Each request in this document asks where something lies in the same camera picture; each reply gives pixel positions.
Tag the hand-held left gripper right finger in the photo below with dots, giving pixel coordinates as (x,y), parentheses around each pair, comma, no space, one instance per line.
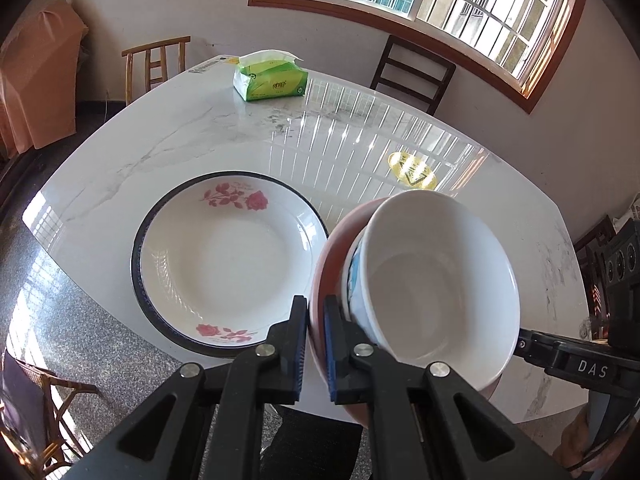
(328,355)

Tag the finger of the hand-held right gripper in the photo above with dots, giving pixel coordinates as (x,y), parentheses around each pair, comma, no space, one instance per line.
(575,360)

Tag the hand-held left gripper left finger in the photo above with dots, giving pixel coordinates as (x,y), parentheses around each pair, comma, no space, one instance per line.
(300,355)

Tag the pink bowl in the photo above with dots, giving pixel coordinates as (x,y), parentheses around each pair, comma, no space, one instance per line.
(330,260)

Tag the white plate with red roses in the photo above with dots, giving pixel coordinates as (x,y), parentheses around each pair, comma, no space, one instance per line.
(225,260)

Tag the white ribbed bowl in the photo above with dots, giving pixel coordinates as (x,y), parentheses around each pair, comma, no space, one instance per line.
(440,290)

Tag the white enamel rose plate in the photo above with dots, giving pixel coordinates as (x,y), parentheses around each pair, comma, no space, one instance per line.
(136,270)

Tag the person's right hand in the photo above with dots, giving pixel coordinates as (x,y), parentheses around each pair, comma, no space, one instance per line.
(572,440)

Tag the dark wooden furniture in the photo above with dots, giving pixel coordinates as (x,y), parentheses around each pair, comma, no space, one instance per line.
(595,260)

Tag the person's dark trousers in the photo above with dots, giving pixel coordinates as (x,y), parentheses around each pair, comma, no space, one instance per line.
(310,445)

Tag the gold oval sticker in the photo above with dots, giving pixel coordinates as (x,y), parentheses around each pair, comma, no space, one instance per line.
(412,170)

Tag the brown rattan chair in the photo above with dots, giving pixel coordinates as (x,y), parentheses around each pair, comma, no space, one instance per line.
(50,395)

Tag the green tissue pack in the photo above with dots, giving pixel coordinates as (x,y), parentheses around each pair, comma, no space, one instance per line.
(270,82)

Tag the dark wooden chair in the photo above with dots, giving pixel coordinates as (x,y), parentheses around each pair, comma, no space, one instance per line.
(415,57)

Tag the large barred window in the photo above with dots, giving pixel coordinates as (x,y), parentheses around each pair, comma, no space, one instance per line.
(475,10)

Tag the light wooden chair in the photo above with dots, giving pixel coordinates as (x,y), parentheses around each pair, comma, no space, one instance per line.
(155,47)

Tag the orange cloth cover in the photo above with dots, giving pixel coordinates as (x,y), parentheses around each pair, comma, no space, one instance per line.
(35,85)

